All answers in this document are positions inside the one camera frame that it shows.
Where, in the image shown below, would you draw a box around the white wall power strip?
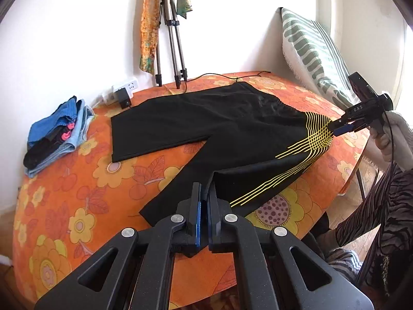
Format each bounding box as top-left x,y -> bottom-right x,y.
97,81 -> 137,109

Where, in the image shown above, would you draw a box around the zebra striped clothed legs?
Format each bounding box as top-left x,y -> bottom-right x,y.
317,166 -> 412,298

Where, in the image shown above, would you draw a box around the white gloved right hand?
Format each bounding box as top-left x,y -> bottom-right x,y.
370,111 -> 413,172

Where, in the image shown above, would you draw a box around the silver black tripod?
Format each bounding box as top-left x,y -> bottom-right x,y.
158,0 -> 188,90

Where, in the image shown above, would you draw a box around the orange floral bed sheet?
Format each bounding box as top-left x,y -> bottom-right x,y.
13,71 -> 368,309

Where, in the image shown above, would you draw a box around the black garment with pink trim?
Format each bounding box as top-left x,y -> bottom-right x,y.
23,122 -> 75,170

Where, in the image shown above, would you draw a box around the green striped white pillow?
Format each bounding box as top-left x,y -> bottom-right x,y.
281,8 -> 360,111

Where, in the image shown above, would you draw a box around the light blue folded jeans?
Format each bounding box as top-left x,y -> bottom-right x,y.
23,96 -> 94,178

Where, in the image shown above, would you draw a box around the blue ribbed folded garment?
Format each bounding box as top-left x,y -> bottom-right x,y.
27,96 -> 78,148

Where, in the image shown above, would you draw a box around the black pants with yellow stripes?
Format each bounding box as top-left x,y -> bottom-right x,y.
111,82 -> 332,225

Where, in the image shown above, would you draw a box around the orange patterned hanging scarf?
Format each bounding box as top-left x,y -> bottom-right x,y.
139,0 -> 160,76

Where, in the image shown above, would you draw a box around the black power adapter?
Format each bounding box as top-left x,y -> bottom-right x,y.
114,88 -> 132,109

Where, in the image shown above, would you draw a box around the black thin cable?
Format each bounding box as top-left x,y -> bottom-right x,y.
162,70 -> 272,95

